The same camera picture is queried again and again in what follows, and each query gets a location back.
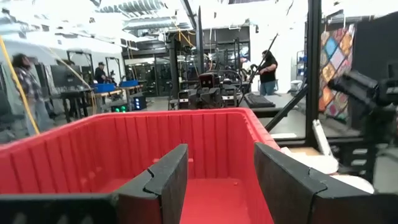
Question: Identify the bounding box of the black panel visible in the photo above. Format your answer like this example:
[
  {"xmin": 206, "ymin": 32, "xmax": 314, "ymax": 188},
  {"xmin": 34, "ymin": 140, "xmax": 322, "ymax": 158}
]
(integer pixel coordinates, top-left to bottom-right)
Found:
[{"xmin": 351, "ymin": 11, "xmax": 398, "ymax": 125}]

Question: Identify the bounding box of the red plastic bin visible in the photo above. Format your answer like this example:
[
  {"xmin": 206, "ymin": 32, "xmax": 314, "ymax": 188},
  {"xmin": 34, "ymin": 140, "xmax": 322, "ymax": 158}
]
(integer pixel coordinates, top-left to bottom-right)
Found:
[{"xmin": 0, "ymin": 108, "xmax": 282, "ymax": 224}]

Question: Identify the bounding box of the colourful patchwork panel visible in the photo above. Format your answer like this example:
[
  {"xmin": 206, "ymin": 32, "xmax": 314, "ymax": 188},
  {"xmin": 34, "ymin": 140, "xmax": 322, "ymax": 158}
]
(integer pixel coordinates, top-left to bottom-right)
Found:
[{"xmin": 318, "ymin": 24, "xmax": 356, "ymax": 121}]

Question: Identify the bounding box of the black robot station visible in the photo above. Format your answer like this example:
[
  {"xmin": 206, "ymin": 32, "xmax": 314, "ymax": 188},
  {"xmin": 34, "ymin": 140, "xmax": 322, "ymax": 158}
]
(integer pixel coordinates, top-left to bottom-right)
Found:
[{"xmin": 177, "ymin": 70, "xmax": 246, "ymax": 110}]

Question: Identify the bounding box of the person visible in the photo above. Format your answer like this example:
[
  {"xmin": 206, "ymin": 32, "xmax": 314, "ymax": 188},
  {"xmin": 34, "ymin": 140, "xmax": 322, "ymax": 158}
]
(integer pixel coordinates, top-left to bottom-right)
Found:
[
  {"xmin": 257, "ymin": 49, "xmax": 279, "ymax": 96},
  {"xmin": 94, "ymin": 61, "xmax": 109, "ymax": 84},
  {"xmin": 11, "ymin": 53, "xmax": 55, "ymax": 137}
]

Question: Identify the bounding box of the black keyboard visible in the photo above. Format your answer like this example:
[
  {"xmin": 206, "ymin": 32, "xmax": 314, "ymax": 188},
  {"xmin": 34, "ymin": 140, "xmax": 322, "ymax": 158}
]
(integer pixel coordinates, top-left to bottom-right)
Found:
[{"xmin": 244, "ymin": 92, "xmax": 277, "ymax": 109}]

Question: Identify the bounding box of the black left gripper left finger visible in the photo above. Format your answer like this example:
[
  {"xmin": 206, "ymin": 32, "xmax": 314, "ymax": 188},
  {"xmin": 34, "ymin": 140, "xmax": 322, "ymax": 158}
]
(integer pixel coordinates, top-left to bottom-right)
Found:
[{"xmin": 114, "ymin": 143, "xmax": 189, "ymax": 224}]

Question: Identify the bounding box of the white frame bracket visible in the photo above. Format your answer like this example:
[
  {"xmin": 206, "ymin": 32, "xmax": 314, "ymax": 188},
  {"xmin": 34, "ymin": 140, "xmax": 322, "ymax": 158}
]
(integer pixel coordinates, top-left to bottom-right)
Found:
[{"xmin": 312, "ymin": 119, "xmax": 331, "ymax": 156}]

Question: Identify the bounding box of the black metal frame rail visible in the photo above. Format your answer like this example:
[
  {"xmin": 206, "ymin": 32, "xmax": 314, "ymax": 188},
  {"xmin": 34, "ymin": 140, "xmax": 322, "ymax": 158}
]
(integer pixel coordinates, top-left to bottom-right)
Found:
[{"xmin": 266, "ymin": 0, "xmax": 368, "ymax": 147}]

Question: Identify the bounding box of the yellow cable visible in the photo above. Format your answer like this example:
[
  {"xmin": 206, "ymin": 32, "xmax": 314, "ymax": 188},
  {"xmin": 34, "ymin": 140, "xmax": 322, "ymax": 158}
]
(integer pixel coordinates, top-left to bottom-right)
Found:
[{"xmin": 0, "ymin": 35, "xmax": 40, "ymax": 136}]

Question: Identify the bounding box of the wooden work table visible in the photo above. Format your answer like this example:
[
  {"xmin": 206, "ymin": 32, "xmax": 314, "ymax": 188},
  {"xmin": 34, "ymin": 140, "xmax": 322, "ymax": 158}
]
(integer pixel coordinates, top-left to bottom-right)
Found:
[{"xmin": 91, "ymin": 85, "xmax": 144, "ymax": 113}]

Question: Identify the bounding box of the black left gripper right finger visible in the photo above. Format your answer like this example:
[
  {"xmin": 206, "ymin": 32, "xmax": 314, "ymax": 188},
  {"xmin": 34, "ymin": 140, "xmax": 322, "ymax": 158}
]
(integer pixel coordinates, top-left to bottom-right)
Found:
[{"xmin": 254, "ymin": 142, "xmax": 374, "ymax": 224}]

